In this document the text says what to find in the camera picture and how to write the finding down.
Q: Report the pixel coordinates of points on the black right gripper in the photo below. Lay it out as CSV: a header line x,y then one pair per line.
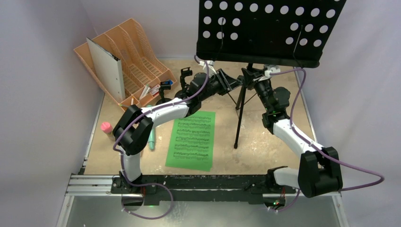
x,y
253,76

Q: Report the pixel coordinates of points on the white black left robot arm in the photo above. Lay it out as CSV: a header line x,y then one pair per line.
x,y
134,127

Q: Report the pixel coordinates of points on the green capped marker middle slot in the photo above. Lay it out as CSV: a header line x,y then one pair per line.
x,y
143,89

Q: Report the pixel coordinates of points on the pink capped bottle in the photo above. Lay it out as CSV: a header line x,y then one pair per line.
x,y
107,128

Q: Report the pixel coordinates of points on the black mic stand for pink mic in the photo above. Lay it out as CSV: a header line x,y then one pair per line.
x,y
163,87

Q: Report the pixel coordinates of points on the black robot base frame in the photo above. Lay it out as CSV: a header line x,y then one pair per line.
x,y
218,188

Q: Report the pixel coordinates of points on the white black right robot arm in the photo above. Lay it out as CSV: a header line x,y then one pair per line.
x,y
319,171

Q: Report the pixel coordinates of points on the blue small box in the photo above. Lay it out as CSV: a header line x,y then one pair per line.
x,y
170,82

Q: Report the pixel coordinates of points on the black mic stand with green mic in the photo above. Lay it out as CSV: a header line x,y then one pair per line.
x,y
185,81

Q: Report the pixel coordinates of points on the black tripod music stand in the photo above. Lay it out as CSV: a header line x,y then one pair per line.
x,y
257,32

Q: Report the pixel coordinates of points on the mint green toy microphone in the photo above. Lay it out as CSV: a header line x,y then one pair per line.
x,y
152,140

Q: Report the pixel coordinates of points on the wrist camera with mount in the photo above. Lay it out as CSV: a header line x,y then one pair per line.
x,y
208,67
272,69

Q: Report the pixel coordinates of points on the grey binder folder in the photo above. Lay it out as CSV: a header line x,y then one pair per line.
x,y
108,70

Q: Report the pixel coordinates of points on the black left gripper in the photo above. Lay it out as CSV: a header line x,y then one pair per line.
x,y
222,79

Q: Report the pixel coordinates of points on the red white staples box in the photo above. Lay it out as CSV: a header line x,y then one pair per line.
x,y
154,90

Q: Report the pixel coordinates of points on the orange plastic file organizer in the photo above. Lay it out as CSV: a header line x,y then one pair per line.
x,y
140,67

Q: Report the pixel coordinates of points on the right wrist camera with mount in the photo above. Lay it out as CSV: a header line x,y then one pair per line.
x,y
272,69

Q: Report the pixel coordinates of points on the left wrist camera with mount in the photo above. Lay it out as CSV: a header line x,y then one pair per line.
x,y
208,67

